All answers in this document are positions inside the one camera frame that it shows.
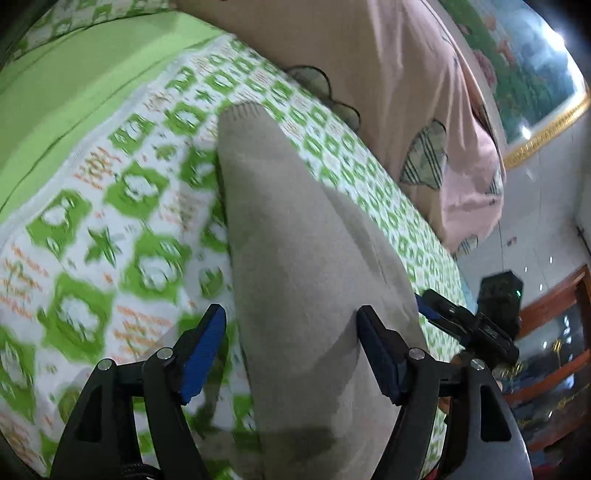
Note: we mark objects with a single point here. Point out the green patterned bed sheet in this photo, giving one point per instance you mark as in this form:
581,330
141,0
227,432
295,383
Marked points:
112,235

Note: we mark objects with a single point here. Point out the gold-framed landscape painting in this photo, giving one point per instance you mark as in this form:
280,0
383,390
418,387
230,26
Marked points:
537,88

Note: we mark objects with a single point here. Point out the beige knit sweater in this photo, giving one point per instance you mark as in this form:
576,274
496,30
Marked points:
304,258

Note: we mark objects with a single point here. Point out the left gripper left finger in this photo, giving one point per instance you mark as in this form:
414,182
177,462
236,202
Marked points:
128,422

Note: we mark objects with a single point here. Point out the pink heart-print duvet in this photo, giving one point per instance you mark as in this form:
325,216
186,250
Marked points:
393,74

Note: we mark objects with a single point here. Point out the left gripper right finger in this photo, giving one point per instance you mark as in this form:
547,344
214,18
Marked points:
482,441

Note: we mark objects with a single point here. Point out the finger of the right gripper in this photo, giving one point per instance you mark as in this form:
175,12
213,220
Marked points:
428,305
456,318

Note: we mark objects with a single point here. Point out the wooden glass cabinet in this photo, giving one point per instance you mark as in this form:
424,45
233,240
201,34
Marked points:
549,388

